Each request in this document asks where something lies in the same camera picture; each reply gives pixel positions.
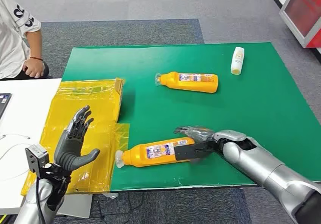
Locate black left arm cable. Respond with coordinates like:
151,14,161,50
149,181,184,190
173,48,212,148
35,177,47,224

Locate red and white display stand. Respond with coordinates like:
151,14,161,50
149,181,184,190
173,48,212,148
279,0,321,49

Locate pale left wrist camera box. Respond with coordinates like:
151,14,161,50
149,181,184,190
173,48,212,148
25,144,50,174

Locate person's hand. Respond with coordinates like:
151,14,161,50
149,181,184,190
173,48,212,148
22,58,46,79

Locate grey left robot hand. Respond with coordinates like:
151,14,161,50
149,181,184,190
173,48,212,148
53,105,101,173

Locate seated person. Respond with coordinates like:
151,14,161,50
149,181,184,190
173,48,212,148
0,0,50,81

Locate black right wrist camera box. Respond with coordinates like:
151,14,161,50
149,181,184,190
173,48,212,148
174,142,213,162

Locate white table base plate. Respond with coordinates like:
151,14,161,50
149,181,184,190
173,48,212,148
58,193,93,219

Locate thin white cable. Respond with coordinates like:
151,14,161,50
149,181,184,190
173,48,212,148
0,134,37,180

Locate small white bottle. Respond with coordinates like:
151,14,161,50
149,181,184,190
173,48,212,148
230,46,245,76

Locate yellow plastic-wrapped flat cardboard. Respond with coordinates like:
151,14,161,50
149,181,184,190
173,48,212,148
20,77,130,196

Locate orange bottle with clear cap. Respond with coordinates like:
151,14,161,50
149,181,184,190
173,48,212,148
154,71,219,94
115,136,196,169

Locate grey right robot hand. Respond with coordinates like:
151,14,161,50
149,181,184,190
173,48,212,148
173,126,216,144

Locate black floor cable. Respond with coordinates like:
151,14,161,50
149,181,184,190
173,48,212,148
97,191,145,220

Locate green table mat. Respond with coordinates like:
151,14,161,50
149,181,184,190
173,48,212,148
61,42,321,192

